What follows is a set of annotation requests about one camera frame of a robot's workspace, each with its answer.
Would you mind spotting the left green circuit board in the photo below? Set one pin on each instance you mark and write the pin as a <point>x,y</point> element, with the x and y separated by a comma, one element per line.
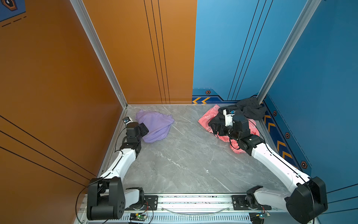
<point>137,218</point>

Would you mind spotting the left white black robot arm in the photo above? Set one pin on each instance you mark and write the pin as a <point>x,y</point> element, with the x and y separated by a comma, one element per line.
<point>106,197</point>

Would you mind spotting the dark grey cloth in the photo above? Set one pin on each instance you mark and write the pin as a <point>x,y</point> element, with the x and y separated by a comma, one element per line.
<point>250,108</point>

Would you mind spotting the right green circuit board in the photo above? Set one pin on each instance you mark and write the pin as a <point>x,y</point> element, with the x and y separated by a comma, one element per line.
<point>258,218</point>

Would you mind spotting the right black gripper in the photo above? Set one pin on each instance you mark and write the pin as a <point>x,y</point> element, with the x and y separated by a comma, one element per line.
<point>221,125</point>

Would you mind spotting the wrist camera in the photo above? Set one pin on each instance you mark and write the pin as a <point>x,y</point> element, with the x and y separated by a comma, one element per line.
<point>127,120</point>
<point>228,116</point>

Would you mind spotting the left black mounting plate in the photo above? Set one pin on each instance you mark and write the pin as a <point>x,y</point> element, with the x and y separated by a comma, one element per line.
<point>149,200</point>

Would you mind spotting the left aluminium corner post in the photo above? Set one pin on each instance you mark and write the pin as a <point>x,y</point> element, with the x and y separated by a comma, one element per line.
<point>86,22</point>

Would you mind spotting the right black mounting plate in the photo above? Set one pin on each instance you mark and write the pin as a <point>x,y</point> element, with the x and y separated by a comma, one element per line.
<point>245,202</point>

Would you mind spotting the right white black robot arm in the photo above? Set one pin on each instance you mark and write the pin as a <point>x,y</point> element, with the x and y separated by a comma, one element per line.
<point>306,197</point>

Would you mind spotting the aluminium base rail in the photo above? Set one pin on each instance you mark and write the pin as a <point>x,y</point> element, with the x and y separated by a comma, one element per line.
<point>193,208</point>

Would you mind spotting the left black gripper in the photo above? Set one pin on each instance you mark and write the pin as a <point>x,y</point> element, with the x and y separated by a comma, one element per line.
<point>142,129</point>

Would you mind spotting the lavender purple cloth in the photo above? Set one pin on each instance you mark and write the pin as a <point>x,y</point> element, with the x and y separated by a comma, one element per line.
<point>157,123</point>

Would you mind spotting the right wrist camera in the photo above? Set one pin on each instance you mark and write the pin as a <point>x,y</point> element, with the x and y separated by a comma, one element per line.
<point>228,116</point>

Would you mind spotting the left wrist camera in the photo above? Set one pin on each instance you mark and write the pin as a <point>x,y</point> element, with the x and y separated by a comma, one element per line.
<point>127,120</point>

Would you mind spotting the right aluminium corner post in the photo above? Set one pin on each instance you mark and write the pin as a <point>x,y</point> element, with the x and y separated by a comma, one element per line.
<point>295,34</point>

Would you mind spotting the green circuit board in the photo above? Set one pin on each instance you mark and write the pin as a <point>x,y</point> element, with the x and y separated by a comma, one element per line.
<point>258,218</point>
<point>137,218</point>

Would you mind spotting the aluminium corner post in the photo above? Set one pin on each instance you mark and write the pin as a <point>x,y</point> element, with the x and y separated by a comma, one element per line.
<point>295,34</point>
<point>86,22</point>

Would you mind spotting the black mounting plate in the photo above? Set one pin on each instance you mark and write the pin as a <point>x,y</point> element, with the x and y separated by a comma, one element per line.
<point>149,200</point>
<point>245,202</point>

